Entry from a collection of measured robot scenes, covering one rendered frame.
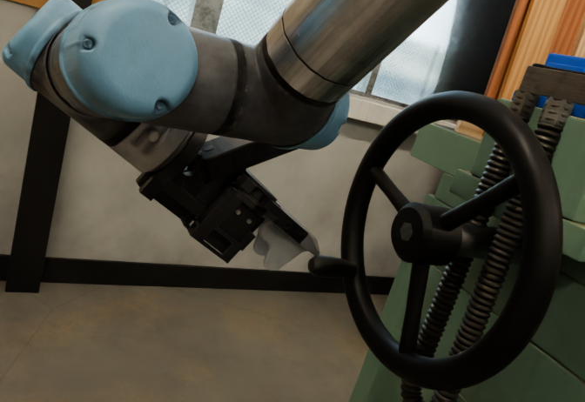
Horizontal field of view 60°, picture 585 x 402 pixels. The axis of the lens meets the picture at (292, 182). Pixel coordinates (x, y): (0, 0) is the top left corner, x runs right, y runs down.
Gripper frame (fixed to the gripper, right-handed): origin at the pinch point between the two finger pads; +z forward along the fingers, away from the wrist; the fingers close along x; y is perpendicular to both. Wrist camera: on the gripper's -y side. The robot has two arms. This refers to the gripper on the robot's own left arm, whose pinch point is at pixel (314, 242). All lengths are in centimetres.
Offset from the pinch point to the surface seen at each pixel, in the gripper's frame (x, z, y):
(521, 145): 17.6, -4.6, -17.8
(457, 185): 3.3, 7.0, -16.2
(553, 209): 22.0, -2.1, -15.0
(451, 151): -10.0, 14.2, -22.7
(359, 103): -119, 59, -44
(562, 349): 16.7, 21.4, -10.1
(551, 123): 12.9, 1.1, -23.9
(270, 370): -73, 75, 43
